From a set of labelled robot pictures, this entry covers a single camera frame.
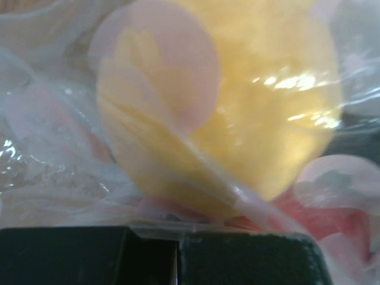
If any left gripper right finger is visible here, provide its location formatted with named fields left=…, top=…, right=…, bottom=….
left=178, top=233, right=332, bottom=285

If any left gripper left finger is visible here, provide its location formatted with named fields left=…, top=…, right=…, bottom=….
left=1, top=227, right=175, bottom=284

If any fake red apple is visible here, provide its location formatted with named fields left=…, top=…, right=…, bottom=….
left=267, top=189, right=375, bottom=268

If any clear zip top bag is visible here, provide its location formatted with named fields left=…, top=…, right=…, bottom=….
left=1, top=1, right=379, bottom=284

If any fake yellow pear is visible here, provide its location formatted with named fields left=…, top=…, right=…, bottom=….
left=88, top=1, right=343, bottom=218

